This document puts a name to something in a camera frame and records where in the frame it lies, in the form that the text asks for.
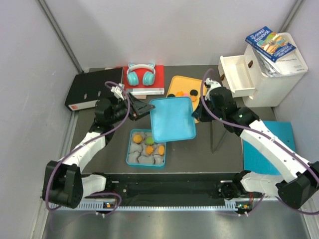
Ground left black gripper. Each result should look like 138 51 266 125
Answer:
108 93 155 125

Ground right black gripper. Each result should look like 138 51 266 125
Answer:
192 96 224 122

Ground blue tin lid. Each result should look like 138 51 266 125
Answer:
150 97 196 142

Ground round orange cookie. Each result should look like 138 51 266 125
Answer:
133 134 143 144
158 145 165 155

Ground green cookie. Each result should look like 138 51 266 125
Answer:
146 136 155 145

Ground orange flower cookie bottom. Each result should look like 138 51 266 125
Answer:
145 145 154 155

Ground orange flower cookie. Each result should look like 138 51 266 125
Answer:
145 145 154 155
191 96 197 103
175 91 184 97

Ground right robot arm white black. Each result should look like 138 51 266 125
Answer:
192 77 319 210

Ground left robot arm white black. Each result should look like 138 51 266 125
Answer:
42 81 155 211

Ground orange flower cookie right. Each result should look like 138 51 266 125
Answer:
191 96 197 103

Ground black cookie right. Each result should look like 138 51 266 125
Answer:
190 89 198 96

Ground orange flower cookie top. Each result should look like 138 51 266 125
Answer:
175 91 184 97

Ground red book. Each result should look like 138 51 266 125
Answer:
123 65 164 99

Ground teal cat ear headphones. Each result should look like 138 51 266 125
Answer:
126 63 156 86

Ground yellow tray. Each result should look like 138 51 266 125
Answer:
166 76 202 125

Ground blue cookie tin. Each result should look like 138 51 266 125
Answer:
126 129 166 168

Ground white drawer cabinet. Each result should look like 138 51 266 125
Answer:
218 33 308 107

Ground blue folder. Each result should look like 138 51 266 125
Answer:
243 121 296 176

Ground silver foil packet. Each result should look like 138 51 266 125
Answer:
252 48 281 77

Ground blue paperback book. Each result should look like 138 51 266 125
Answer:
245 26 296 63

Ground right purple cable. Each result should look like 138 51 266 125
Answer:
200 68 319 217

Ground black ring binder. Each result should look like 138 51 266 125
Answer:
65 68 123 111

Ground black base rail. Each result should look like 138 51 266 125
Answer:
102 173 250 199

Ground grey cable duct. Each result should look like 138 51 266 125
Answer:
74 200 240 212

